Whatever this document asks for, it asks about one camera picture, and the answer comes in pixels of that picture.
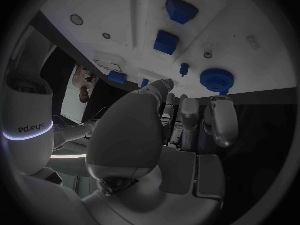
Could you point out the blue square block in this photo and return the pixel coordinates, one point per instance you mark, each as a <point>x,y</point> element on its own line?
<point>166,42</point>

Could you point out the white task board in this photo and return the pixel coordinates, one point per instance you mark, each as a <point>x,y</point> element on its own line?
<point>246,69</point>

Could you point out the small blue peg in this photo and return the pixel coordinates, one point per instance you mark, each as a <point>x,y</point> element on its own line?
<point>184,69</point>

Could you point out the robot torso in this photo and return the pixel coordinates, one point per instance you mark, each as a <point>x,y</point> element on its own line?
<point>28,112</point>

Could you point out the blue gear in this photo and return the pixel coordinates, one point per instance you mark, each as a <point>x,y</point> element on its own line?
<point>216,79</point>

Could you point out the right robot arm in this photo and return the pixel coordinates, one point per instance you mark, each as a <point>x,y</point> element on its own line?
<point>72,133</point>

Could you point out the blue rounded plug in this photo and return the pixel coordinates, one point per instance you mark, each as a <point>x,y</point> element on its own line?
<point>118,77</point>

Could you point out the person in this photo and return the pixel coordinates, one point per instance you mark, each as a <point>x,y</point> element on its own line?
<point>84,82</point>

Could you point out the blue short cylinder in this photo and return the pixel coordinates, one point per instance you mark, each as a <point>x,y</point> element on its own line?
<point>144,82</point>

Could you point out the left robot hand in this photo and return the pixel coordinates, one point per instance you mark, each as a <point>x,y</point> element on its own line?
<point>126,135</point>

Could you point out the large blue wedge block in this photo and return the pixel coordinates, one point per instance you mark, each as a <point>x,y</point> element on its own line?
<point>181,11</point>

